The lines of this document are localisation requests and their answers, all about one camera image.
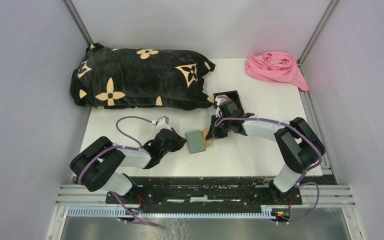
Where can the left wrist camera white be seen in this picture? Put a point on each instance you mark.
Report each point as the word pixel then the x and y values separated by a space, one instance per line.
pixel 161 123

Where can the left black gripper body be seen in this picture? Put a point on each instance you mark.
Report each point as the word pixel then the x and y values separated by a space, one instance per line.
pixel 175 145

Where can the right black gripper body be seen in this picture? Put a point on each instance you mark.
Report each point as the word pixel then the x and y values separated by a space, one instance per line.
pixel 221 130

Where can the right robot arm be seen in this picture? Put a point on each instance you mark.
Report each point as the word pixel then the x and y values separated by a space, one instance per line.
pixel 300 147

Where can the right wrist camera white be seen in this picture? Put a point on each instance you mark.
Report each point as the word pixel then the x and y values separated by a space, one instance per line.
pixel 218 113

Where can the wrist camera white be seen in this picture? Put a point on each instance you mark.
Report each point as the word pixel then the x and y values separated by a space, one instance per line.
pixel 161 123
pixel 218 113

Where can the stack of cards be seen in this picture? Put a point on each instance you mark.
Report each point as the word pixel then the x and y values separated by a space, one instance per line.
pixel 220 99

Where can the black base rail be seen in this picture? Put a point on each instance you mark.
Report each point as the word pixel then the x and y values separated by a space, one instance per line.
pixel 208 195

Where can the black card box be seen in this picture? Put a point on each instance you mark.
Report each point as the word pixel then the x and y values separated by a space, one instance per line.
pixel 233 95

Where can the black floral pillow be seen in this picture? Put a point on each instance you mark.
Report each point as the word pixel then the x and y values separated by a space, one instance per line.
pixel 121 78

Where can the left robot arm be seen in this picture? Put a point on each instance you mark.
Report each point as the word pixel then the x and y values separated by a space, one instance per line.
pixel 95 167

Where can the pink cloth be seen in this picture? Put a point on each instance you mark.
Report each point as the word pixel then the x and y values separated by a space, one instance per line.
pixel 275 67

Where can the green card holder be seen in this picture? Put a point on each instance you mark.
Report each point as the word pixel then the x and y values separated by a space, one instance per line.
pixel 195 142

